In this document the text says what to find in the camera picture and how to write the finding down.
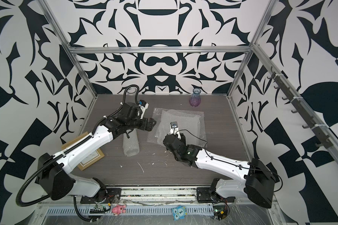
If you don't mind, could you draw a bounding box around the left circuit board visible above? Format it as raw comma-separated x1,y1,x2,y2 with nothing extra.
89,204,111,214

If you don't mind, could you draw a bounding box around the wooden picture frame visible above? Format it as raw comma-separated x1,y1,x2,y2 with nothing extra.
61,132,104,171

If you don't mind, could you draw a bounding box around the black hook rail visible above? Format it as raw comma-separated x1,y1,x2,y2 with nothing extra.
268,72,333,149

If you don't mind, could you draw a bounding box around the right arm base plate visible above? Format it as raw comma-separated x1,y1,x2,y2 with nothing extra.
196,187,236,203

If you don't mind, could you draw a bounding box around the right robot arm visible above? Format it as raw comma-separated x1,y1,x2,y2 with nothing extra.
163,134,280,209

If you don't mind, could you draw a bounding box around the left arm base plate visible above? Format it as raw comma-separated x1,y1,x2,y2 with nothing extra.
80,188,122,204

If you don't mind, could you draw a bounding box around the bubble-wrapped roll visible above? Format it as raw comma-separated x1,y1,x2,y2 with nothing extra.
123,129,140,157

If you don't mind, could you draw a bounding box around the circuit board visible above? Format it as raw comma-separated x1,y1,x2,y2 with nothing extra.
89,204,111,214
214,205,230,220

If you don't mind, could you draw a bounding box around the purple blue glass vase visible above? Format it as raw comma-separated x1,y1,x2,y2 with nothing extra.
189,88,201,107

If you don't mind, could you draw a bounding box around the clear glass vase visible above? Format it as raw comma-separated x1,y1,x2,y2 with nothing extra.
126,87,138,96

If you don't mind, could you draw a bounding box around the black corrugated cable hose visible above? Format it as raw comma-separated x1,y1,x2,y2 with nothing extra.
72,196,102,223

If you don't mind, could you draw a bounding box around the blue toy figure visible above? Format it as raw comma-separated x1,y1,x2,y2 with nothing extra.
171,206,187,221

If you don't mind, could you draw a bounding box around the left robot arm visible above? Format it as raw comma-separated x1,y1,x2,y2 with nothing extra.
16,84,156,207

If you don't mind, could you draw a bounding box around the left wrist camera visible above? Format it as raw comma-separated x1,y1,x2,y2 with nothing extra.
139,100,149,119

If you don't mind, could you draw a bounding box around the pink toy figure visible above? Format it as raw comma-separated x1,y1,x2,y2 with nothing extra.
111,204,126,216

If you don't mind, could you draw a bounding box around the white perforated cable duct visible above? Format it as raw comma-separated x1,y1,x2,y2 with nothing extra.
46,205,214,216

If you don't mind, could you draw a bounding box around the right circuit board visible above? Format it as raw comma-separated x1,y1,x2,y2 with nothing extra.
214,205,230,220

